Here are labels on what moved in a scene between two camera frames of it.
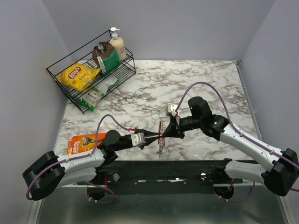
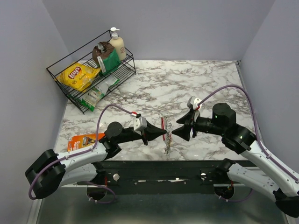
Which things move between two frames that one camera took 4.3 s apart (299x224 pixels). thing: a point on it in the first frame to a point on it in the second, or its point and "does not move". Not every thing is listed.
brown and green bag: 105,57 does not move
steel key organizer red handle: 161,141 to 166,124
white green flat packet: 103,87 does not move
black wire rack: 88,73 does not move
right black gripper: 173,129 to 183,131
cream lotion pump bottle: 118,44 does not move
